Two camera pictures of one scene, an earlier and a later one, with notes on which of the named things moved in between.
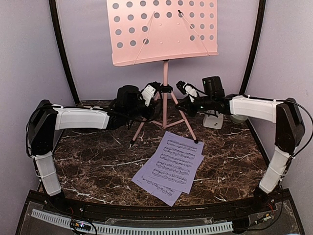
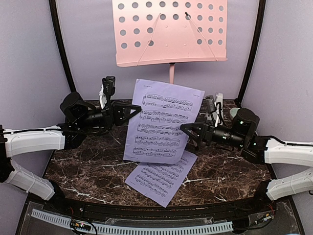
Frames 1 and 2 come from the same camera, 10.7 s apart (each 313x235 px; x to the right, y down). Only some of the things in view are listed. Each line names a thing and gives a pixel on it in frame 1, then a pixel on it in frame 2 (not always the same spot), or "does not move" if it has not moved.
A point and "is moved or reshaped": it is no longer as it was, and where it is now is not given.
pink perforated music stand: (150, 31) is moved or reshaped
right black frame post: (259, 25) does not move
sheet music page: (174, 161) to (154, 133)
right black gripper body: (208, 103) to (234, 140)
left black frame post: (52, 4) does not move
